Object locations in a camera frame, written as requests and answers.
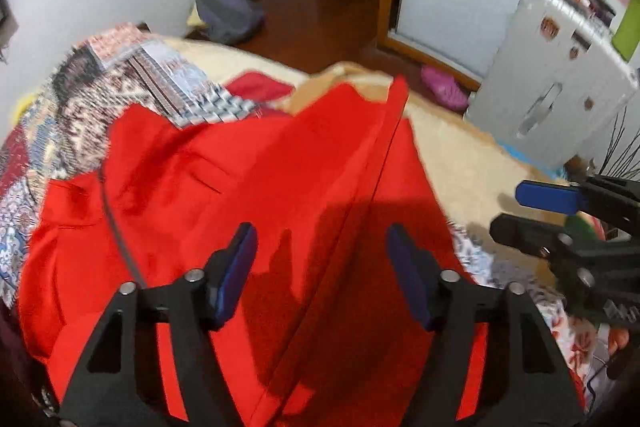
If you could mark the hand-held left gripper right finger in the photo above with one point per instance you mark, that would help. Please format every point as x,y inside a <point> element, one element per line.
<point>407,269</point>

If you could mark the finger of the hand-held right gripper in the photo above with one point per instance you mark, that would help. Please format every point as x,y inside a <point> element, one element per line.
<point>520,232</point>
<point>545,197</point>

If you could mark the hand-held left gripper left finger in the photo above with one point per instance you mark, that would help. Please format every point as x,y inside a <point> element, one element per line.
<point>239,264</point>

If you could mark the red garment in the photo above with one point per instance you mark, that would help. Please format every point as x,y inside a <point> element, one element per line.
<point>300,157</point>

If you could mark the floral cloth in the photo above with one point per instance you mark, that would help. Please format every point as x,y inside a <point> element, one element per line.
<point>585,347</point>

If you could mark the beige fleece blanket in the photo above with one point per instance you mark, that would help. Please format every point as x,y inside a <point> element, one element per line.
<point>465,157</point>

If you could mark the black sticks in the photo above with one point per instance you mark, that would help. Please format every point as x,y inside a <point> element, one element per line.
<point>622,152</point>

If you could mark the white drawer cabinet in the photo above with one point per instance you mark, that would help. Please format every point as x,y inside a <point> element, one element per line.
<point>550,72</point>

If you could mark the pink slipper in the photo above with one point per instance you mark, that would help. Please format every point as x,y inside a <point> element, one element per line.
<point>445,87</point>

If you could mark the green box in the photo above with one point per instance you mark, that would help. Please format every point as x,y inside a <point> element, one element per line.
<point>629,27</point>

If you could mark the patchwork patterned blanket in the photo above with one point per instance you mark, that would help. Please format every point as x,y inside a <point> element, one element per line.
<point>75,107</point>

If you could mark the grey blue bag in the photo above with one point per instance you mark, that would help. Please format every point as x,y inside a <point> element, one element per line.
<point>227,9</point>

